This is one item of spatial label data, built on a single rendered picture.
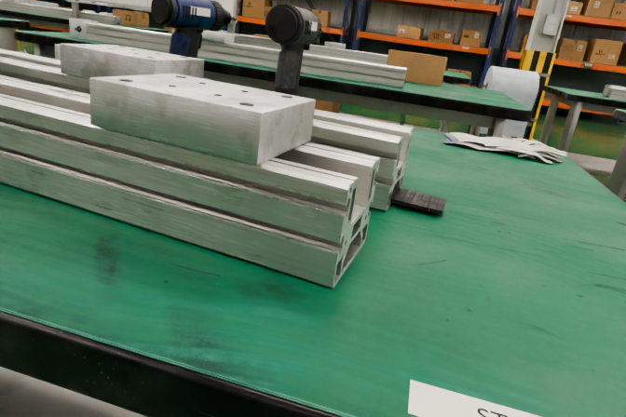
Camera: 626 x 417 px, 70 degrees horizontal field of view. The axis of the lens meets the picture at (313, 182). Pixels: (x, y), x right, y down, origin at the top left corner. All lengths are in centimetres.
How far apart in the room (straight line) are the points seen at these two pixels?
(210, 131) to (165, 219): 10
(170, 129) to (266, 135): 8
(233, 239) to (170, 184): 7
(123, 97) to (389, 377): 29
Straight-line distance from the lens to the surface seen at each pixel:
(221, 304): 32
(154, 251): 39
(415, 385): 29
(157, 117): 38
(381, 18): 1109
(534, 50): 613
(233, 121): 34
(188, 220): 39
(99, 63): 68
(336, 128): 52
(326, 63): 212
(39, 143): 49
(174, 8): 88
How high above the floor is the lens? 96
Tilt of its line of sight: 18 degrees down
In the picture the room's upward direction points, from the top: 8 degrees clockwise
